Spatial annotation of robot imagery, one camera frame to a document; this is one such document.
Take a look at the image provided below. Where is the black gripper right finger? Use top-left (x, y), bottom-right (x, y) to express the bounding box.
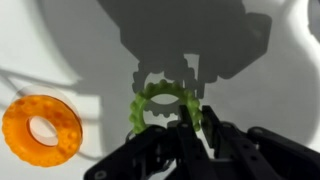
top-left (201, 105), bottom-right (320, 180)

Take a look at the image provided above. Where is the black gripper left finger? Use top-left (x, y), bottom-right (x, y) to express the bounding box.
top-left (83, 104), bottom-right (218, 180)

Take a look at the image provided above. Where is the green bumpy ring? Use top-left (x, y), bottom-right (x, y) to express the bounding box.
top-left (128, 78), bottom-right (204, 135)

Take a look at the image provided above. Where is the orange bumpy ring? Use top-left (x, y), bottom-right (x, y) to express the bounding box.
top-left (1, 94), bottom-right (84, 168)

